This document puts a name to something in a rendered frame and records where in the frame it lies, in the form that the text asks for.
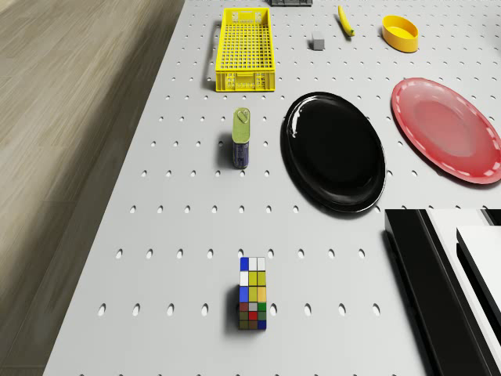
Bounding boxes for puzzle cube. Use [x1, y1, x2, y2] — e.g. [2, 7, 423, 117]
[237, 256, 268, 331]

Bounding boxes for flat-sided can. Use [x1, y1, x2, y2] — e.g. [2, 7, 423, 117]
[231, 107, 251, 170]

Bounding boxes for black plate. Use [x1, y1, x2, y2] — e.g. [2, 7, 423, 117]
[279, 91, 387, 215]

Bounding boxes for yellow basket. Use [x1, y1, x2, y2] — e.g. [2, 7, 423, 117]
[214, 7, 276, 93]

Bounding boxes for banana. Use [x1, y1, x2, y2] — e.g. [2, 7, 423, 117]
[337, 5, 356, 38]

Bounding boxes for black stove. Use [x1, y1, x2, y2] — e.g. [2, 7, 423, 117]
[384, 208, 501, 376]

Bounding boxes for red plate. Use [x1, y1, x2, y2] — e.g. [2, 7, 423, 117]
[390, 77, 501, 185]

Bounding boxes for yellow bowl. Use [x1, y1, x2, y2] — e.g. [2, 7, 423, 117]
[381, 15, 420, 53]

